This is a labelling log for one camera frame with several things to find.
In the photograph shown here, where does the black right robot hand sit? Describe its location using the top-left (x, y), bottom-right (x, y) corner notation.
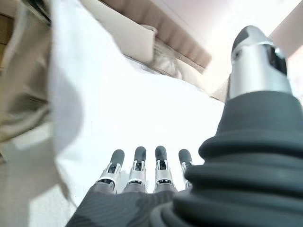
top-left (65, 25), bottom-right (303, 227)

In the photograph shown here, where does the white duvet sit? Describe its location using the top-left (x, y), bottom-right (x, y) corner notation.
top-left (48, 0), bottom-right (228, 227)

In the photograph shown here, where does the large beige pillow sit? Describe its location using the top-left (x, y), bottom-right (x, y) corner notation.
top-left (118, 14), bottom-right (159, 66)
top-left (175, 58), bottom-right (209, 83)

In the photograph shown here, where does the grey fringed macrame cushion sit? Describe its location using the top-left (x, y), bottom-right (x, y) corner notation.
top-left (151, 40), bottom-right (184, 80)

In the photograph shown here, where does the grey tufted headboard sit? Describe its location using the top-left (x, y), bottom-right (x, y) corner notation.
top-left (99, 0), bottom-right (213, 74)

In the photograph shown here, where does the beige bedspread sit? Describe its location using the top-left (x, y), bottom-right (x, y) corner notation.
top-left (0, 0), bottom-right (79, 227)

